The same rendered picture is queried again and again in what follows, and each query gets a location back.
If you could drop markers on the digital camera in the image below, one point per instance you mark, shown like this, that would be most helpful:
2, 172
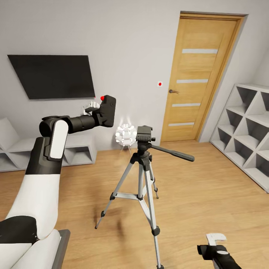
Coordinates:
107, 109

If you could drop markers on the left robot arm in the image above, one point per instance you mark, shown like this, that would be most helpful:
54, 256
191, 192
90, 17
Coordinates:
34, 212

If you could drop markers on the door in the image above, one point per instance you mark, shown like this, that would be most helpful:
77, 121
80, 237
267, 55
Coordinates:
203, 46

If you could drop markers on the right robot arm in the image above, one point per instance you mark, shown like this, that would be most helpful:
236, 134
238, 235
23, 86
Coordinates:
217, 253

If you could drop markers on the camera tripod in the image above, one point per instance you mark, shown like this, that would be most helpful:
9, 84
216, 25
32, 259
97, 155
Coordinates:
144, 158

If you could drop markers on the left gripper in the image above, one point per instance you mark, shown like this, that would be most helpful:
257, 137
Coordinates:
91, 121

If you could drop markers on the bed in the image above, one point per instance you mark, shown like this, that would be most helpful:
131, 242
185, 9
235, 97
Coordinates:
46, 254

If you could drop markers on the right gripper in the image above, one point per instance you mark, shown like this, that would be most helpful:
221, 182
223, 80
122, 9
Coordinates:
205, 250

